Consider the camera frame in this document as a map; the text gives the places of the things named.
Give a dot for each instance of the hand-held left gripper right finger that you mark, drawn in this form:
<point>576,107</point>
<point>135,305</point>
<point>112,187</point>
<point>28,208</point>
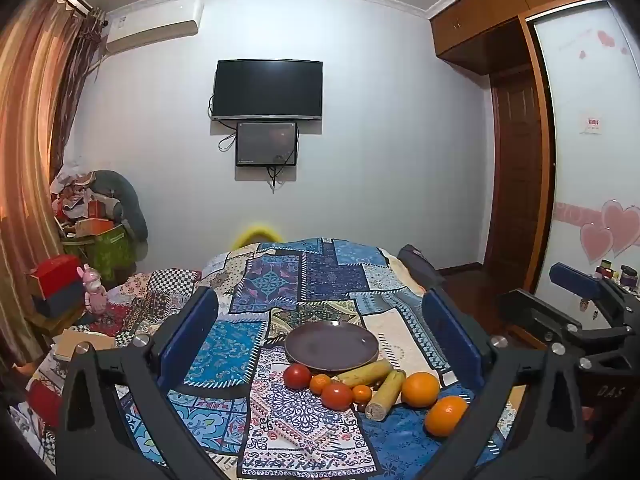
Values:
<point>452,340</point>

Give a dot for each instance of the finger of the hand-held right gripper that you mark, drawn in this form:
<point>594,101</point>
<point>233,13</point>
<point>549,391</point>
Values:
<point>530,317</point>
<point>575,280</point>

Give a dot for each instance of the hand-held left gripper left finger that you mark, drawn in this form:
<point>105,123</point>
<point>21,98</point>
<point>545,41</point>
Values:
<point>192,342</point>

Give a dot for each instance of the large orange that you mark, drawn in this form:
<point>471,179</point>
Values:
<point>420,389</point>
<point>446,415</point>

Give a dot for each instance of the yellow corn cob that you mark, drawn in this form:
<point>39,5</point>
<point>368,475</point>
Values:
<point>365,372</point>
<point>385,395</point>

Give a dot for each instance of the small mandarin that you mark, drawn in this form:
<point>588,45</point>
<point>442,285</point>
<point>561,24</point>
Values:
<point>362,393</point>
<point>320,384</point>

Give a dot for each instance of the red tomato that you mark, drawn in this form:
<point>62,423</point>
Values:
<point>297,376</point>
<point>336,396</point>

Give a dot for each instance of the dark purple plum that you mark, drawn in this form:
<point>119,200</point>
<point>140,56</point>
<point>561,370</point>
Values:
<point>360,407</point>

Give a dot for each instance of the purple ceramic plate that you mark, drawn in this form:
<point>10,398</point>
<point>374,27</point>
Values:
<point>332,345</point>

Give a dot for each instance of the small dark jar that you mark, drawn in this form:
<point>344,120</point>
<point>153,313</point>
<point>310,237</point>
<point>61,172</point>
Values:
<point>607,269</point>
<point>628,276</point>

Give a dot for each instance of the checkered patchwork bedsheet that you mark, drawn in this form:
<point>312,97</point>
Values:
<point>150,295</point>

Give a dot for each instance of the pink plush rabbit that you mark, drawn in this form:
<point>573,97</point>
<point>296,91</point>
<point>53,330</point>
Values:
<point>92,290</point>

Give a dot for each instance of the flat cardboard box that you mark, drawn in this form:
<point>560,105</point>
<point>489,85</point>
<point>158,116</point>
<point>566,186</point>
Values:
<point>75,344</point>

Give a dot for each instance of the brown wooden door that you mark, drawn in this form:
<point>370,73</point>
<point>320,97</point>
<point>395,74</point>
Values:
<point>515,175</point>

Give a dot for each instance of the patchwork printed tablecloth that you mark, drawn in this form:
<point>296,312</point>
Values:
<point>300,280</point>

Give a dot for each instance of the yellow chair back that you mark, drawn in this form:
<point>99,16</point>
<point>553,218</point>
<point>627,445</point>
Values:
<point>255,234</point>

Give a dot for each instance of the green patterned box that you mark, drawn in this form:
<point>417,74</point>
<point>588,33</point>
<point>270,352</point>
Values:
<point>107,250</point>

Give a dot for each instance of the dark grey box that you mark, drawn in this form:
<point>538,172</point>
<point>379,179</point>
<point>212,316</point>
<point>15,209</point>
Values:
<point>62,300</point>

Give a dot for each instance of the grey bolster pillow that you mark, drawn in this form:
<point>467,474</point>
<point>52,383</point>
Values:
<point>130,205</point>

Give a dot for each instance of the red box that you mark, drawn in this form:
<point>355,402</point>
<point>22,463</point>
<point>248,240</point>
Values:
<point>52,275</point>

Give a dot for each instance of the paper notice sticker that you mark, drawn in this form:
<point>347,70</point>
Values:
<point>591,124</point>

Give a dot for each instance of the pile of cluttered packaging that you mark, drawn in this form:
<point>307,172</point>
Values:
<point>75,195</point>

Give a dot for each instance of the orange curtain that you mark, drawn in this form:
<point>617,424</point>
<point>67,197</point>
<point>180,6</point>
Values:
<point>25,160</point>

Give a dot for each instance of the wooden overhead cabinet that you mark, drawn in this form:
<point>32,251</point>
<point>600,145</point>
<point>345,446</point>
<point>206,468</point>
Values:
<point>500,15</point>

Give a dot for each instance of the dark patterned curtain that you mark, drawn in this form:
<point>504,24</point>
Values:
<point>75,90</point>

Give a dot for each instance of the white air conditioner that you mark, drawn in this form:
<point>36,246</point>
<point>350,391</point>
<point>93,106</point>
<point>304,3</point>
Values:
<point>150,22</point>

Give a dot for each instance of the small black wall monitor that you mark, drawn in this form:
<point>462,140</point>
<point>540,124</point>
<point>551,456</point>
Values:
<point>266,144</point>

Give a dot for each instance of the black wall television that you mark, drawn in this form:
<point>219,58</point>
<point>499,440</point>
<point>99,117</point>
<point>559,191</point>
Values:
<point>267,89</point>

